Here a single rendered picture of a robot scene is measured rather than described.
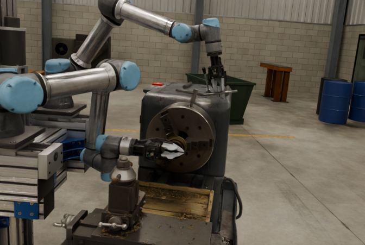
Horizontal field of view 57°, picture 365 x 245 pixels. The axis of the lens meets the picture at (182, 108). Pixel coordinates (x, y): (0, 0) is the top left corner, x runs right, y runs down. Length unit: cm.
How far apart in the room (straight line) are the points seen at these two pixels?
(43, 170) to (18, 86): 31
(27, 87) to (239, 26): 1101
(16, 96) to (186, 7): 1071
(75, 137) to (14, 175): 50
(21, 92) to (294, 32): 1177
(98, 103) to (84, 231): 60
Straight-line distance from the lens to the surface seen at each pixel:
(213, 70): 155
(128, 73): 134
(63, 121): 173
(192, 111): 150
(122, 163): 100
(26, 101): 115
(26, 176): 129
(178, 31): 144
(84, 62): 181
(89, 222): 111
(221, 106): 165
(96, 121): 150
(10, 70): 128
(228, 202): 224
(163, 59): 1154
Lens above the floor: 153
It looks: 11 degrees down
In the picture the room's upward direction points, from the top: 4 degrees clockwise
